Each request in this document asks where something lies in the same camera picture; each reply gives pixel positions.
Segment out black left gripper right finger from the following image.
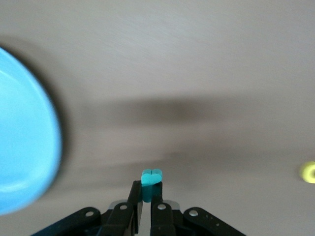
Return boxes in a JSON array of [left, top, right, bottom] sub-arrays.
[[149, 181, 247, 236]]

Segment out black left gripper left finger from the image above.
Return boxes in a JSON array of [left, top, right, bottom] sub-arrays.
[[31, 180, 144, 236]]

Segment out teal foam letter r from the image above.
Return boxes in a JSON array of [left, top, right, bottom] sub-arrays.
[[141, 168, 163, 203]]

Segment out yellow foam letter a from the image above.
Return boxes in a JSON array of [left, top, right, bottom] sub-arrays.
[[299, 161, 315, 184]]

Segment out blue plate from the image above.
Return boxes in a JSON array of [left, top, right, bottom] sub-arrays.
[[0, 45, 63, 217]]

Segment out brown paper table cover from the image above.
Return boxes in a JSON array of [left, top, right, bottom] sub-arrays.
[[0, 0, 315, 236]]

